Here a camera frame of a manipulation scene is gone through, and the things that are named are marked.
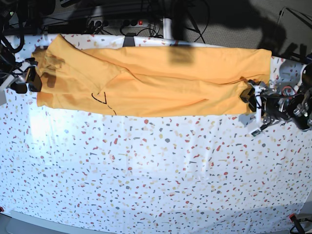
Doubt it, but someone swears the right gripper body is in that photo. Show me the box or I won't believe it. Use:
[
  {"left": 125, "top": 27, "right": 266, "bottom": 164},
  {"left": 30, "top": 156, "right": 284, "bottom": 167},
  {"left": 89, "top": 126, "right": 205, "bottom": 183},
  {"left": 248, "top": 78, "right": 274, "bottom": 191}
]
[{"left": 0, "top": 58, "right": 38, "bottom": 92}]

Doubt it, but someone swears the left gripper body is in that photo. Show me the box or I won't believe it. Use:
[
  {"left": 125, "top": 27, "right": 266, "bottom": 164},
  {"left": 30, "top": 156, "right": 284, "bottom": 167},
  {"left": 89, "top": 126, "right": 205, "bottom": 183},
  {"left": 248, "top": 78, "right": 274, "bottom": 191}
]
[{"left": 247, "top": 79, "right": 291, "bottom": 131}]

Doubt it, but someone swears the yellow orange T-shirt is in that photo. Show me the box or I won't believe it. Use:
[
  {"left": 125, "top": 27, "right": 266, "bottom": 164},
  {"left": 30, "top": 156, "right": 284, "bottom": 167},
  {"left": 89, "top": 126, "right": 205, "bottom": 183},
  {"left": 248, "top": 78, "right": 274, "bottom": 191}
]
[{"left": 33, "top": 36, "right": 272, "bottom": 117}]

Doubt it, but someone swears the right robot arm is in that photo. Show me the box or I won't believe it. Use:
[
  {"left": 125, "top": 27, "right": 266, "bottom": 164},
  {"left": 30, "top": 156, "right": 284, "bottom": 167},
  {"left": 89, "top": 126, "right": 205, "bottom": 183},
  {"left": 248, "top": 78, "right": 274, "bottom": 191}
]
[{"left": 0, "top": 0, "right": 42, "bottom": 94}]

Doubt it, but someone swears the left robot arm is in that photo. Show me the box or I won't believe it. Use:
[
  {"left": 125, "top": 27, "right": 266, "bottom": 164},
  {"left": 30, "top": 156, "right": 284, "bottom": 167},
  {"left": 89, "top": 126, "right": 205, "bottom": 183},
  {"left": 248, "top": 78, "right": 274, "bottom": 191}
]
[{"left": 240, "top": 64, "right": 312, "bottom": 137}]

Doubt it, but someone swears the white power strip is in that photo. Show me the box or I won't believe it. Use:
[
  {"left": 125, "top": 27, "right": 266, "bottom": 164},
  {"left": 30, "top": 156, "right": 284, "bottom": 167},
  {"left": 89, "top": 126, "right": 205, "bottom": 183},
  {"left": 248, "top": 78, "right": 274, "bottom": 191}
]
[{"left": 87, "top": 19, "right": 149, "bottom": 28}]

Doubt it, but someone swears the black table clamp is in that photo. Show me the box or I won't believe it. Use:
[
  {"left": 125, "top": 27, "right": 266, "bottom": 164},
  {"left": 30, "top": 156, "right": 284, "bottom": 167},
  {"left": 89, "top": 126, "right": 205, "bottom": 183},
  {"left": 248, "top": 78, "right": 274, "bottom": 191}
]
[{"left": 122, "top": 33, "right": 136, "bottom": 47}]

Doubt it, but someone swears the white table leg post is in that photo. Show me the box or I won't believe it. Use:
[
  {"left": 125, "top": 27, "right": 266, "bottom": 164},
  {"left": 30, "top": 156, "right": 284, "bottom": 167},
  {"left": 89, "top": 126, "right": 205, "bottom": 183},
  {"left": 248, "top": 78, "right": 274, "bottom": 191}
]
[{"left": 162, "top": 18, "right": 173, "bottom": 39}]

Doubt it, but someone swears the red black clamp handle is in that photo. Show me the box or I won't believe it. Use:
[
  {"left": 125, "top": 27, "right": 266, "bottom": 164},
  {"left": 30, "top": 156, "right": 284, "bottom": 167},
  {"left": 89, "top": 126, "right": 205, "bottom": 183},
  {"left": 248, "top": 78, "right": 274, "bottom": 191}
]
[{"left": 289, "top": 214, "right": 305, "bottom": 234}]

